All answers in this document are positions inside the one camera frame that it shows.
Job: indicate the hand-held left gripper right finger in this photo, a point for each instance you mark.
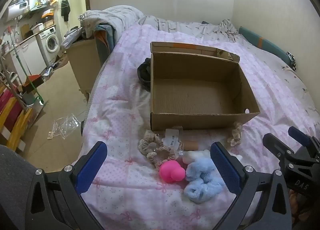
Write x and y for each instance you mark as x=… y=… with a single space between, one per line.
x=225 y=170

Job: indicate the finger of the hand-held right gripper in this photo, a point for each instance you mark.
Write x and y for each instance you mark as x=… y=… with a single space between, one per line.
x=300 y=136
x=280 y=151

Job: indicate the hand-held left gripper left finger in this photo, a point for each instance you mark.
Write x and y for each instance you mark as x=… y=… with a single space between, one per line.
x=91 y=167

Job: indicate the blue fluffy scrunchie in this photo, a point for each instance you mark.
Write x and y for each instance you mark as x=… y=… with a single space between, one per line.
x=202 y=178

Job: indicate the white fluffy scrunchie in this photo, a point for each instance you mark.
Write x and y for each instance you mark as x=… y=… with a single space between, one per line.
x=193 y=156

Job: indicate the beige floral scrunchie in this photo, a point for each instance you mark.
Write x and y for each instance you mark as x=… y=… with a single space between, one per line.
x=235 y=133

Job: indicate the pink rubber toy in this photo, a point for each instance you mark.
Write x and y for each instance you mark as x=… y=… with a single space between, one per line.
x=171 y=171

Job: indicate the cardboard box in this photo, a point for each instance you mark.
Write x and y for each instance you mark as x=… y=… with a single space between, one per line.
x=195 y=92

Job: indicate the person's right hand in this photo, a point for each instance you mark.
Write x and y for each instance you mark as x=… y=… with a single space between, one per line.
x=295 y=202

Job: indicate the small tan cardboard piece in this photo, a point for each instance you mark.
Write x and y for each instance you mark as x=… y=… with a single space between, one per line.
x=190 y=144

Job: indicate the clear plastic packaging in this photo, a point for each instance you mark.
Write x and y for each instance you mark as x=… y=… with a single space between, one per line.
x=63 y=126

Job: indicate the clear plastic bag with label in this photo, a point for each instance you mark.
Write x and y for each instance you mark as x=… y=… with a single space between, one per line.
x=172 y=138

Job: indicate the person's dark grey pants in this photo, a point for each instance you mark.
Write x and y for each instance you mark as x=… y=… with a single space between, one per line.
x=12 y=185

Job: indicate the teal cushion with orange stripe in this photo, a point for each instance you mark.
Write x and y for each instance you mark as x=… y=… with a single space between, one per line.
x=265 y=42

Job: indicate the beige bedside box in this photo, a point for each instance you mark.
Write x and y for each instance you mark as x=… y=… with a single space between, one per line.
x=82 y=66

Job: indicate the red box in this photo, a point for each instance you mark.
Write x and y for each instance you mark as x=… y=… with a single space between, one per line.
x=33 y=80

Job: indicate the dark cloth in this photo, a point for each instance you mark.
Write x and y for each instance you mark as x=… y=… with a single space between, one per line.
x=143 y=72

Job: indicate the teal and orange folded cloth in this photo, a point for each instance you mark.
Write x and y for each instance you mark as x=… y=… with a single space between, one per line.
x=105 y=38

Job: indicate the white washing machine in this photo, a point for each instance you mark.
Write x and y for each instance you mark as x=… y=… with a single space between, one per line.
x=50 y=42

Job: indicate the clothes pile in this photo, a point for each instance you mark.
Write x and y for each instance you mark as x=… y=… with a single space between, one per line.
x=73 y=36

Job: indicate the white printed duvet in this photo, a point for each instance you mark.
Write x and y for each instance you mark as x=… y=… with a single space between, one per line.
x=175 y=21

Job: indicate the dark hanging clothes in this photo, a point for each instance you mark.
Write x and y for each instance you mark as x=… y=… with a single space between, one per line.
x=65 y=9

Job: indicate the white water heater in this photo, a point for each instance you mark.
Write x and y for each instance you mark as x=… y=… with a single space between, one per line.
x=22 y=6

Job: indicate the yellow wooden frame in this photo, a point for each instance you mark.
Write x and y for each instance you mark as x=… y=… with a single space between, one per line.
x=16 y=122

